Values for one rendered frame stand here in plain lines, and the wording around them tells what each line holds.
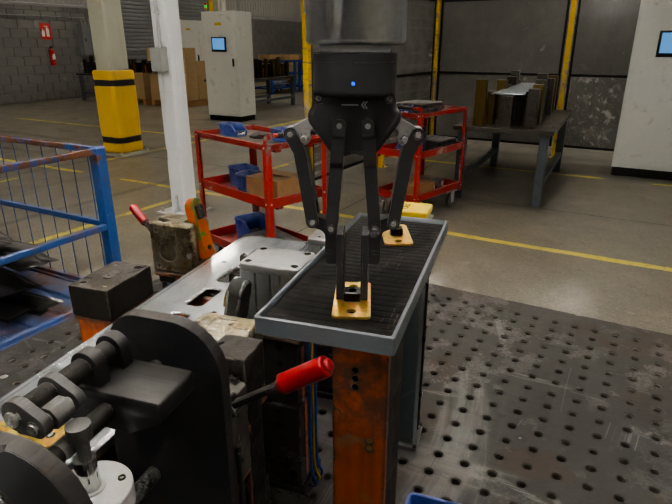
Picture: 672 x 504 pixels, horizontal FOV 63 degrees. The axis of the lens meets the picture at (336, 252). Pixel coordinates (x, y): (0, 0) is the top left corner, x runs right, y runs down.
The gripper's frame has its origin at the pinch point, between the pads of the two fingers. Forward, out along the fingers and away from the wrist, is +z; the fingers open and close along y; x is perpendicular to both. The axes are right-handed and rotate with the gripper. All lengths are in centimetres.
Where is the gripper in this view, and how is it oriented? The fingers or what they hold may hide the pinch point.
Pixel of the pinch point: (352, 263)
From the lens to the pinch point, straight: 55.5
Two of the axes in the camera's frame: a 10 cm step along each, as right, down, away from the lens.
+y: -10.0, -0.2, 0.6
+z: 0.0, 9.4, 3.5
